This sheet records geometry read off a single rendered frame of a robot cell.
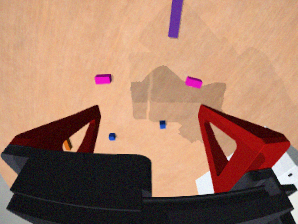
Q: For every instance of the orange rod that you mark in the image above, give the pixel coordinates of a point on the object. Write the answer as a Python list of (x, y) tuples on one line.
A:
[(68, 145)]

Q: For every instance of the small blue block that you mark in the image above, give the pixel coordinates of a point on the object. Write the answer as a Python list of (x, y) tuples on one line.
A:
[(112, 136), (162, 124)]

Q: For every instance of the magenta rod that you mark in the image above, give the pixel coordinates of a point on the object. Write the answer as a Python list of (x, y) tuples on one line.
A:
[(103, 79), (193, 82)]

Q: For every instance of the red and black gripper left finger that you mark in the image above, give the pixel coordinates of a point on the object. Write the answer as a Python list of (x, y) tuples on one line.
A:
[(52, 135)]

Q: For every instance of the purple rod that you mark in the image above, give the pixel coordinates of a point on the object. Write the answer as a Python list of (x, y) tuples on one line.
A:
[(175, 16)]

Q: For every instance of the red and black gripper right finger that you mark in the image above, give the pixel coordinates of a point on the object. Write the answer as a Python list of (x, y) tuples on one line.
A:
[(258, 147)]

